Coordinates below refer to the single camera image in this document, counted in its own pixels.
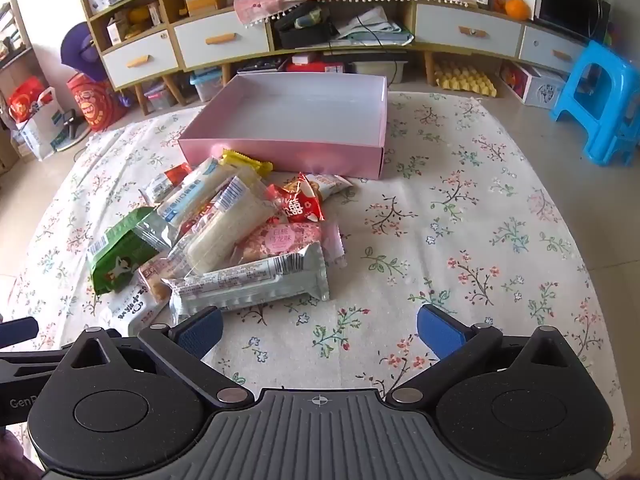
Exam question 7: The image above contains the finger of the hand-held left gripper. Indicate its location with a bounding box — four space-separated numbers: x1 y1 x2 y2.
0 317 40 348

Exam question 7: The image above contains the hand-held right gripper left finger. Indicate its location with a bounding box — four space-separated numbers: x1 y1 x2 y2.
60 305 255 407

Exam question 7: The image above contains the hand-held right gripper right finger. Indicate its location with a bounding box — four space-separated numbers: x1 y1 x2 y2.
385 304 581 407

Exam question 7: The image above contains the brown pastry packet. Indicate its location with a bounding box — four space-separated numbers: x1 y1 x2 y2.
137 255 183 304

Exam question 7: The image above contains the white black-print snack packet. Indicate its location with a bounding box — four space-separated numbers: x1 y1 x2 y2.
107 285 171 337

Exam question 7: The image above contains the long silver snack packet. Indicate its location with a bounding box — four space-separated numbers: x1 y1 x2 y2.
167 240 331 328

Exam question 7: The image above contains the clear barcode bread packet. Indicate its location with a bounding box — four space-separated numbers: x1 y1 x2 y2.
170 175 281 276

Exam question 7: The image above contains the green snack packet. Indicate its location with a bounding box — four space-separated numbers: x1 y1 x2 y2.
86 206 171 296

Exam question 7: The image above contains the pink snack packet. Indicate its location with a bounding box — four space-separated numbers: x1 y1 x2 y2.
322 222 348 268
232 222 323 266

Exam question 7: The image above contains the blue label bread packet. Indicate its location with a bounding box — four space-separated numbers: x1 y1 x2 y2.
157 157 236 228

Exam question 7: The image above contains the white and orange snack packet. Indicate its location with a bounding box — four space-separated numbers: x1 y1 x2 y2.
140 162 193 204

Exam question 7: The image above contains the red snack packet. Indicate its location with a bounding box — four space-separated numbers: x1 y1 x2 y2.
264 184 291 213
277 172 326 223

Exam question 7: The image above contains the yellow snack packet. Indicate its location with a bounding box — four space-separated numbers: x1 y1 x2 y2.
220 149 275 179

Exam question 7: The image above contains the orange patterned snack packet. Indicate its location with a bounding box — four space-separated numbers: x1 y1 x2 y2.
305 174 354 202

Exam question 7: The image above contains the pink cardboard box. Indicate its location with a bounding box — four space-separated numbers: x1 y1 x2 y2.
178 72 388 181

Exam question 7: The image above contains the person's left forearm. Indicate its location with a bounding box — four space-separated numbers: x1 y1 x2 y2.
0 431 28 476

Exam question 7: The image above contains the red and white bag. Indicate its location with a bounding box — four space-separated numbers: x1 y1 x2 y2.
7 77 67 162

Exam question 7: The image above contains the clear storage box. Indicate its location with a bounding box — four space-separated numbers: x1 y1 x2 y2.
144 82 179 112

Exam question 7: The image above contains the red round gift bag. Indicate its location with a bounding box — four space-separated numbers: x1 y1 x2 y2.
67 72 124 134

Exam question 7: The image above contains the blue lid storage box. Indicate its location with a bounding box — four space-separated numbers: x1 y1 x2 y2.
190 67 224 104

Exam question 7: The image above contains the yellow egg tray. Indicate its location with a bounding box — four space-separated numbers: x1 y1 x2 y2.
434 60 499 99

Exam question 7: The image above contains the white printed box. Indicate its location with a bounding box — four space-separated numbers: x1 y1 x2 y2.
502 62 567 109

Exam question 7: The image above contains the white plastic container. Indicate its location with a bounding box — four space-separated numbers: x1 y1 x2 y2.
350 60 407 86

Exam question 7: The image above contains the blue plastic stool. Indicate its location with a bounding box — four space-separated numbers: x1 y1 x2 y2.
549 40 640 167

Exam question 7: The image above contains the white cabinet drawer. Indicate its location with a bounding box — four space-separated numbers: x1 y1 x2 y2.
519 25 587 74
415 4 524 59
102 30 179 89
174 10 271 69

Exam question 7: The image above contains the purple fabric object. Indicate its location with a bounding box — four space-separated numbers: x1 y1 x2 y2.
60 22 109 84

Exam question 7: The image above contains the red box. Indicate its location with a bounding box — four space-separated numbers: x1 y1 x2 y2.
286 55 347 74

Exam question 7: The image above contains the wooden TV cabinet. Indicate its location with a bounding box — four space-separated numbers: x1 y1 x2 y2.
77 0 591 116

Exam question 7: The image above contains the side shelf rack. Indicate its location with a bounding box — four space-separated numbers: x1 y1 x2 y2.
0 0 32 63

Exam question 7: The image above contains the stack of papers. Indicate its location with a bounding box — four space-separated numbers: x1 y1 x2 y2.
335 7 416 47

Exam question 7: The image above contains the black storage case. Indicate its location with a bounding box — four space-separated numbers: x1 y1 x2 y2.
275 2 339 51

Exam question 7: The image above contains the yellow cardboard box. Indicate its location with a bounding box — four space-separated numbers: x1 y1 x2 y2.
186 0 236 17

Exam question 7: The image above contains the white microwave oven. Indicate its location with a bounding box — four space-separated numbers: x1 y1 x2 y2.
532 0 612 44

